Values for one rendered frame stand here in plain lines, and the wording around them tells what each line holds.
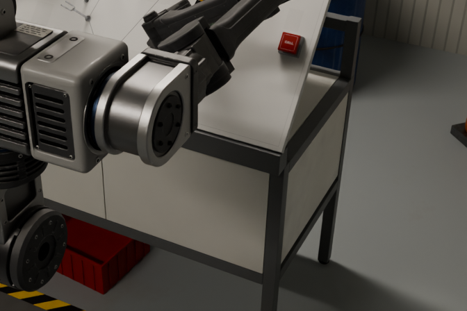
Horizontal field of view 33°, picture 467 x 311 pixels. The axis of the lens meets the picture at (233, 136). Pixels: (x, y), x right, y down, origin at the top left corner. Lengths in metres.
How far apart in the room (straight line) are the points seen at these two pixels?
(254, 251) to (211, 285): 0.61
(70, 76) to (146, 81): 0.10
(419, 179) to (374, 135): 0.38
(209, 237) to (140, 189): 0.26
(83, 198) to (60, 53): 1.52
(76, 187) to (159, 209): 0.31
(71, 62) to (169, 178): 1.29
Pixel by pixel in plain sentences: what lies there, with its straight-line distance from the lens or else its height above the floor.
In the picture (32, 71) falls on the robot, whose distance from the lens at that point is 1.07.
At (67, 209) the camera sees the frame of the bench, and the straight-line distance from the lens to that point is 2.66.
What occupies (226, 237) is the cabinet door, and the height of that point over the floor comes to 0.49.
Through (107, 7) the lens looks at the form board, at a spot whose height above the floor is 1.07.
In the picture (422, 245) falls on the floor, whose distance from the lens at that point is 3.21.
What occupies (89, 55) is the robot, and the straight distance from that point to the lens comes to 1.09.
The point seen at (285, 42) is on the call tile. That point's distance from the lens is 2.08.
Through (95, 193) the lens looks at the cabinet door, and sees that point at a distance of 2.54.
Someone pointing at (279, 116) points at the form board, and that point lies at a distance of 2.07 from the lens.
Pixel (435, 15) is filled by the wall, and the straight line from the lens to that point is 4.63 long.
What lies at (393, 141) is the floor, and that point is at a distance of 3.78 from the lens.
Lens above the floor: 2.02
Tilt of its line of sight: 33 degrees down
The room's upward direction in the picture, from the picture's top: 2 degrees clockwise
